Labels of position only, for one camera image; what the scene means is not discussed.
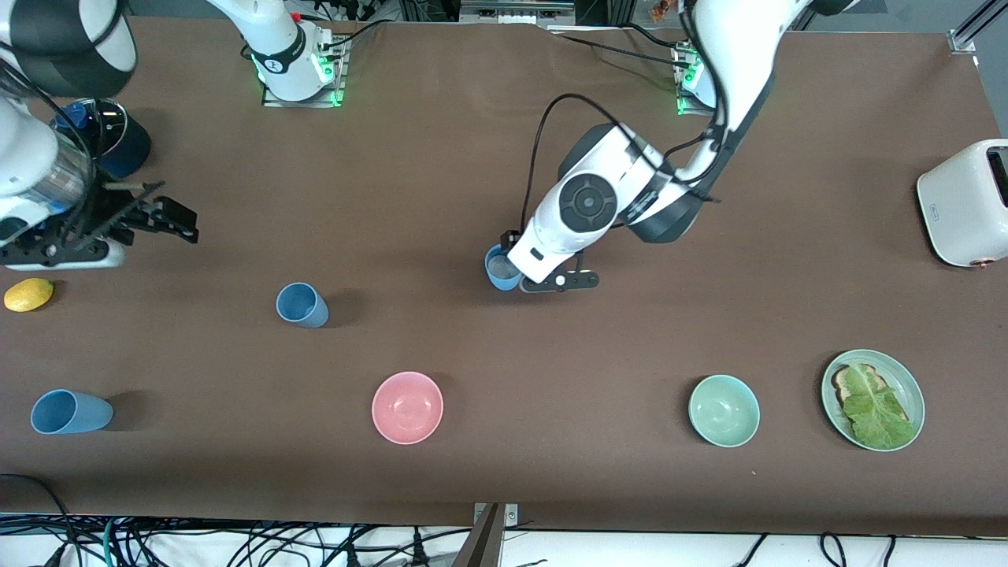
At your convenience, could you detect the black floor cable tangle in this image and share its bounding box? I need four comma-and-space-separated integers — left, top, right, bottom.
79, 516, 473, 567

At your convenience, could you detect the black table cable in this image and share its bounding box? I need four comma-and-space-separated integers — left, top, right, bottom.
626, 24, 687, 51
327, 20, 402, 52
543, 30, 694, 72

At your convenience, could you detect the pink bowl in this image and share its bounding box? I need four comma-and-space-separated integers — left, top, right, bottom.
371, 371, 445, 446

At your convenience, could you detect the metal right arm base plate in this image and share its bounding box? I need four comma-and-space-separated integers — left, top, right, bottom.
261, 31, 347, 109

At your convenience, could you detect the dark metal post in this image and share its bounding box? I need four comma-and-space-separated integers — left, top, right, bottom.
450, 504, 505, 567

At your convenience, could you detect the pale green bowl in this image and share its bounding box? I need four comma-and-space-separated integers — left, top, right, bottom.
687, 374, 762, 449

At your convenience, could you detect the green lettuce leaf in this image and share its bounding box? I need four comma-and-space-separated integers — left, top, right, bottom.
841, 364, 918, 451

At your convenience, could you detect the glass lid blue knob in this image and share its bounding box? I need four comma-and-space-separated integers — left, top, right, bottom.
51, 98, 128, 158

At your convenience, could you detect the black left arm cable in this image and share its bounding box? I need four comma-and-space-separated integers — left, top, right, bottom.
520, 93, 721, 233

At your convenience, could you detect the pale green plate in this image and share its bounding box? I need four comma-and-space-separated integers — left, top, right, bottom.
821, 349, 926, 453

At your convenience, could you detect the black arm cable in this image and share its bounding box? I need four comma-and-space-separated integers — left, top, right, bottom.
520, 93, 721, 233
0, 63, 166, 237

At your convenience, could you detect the aluminium frame profile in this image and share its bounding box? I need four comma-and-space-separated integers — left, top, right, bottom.
949, 0, 1008, 56

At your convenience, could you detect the blue cup white inside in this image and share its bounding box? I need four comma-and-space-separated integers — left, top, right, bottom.
484, 243, 527, 293

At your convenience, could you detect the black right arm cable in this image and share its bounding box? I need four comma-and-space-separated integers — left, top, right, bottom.
0, 63, 166, 237

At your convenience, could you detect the black looped floor cable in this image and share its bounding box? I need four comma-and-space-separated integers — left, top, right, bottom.
0, 472, 80, 567

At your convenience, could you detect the slice of toast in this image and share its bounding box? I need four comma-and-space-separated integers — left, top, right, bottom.
832, 363, 910, 426

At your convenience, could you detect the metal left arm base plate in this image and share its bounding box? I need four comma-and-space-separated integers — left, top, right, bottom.
674, 39, 719, 117

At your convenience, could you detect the metal table edge bracket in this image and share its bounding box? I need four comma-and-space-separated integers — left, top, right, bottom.
472, 502, 521, 528

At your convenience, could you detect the white toaster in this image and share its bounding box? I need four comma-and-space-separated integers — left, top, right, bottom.
917, 139, 1008, 269

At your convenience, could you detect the grey metal box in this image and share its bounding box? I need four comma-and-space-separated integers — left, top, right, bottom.
459, 0, 577, 26

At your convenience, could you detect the dark blue saucepan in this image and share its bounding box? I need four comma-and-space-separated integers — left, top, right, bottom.
51, 98, 152, 180

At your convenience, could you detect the yellow lemon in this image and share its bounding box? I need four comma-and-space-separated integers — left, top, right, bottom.
3, 277, 55, 313

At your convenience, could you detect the plain blue cup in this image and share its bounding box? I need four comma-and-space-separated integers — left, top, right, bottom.
276, 282, 330, 329
30, 389, 114, 435

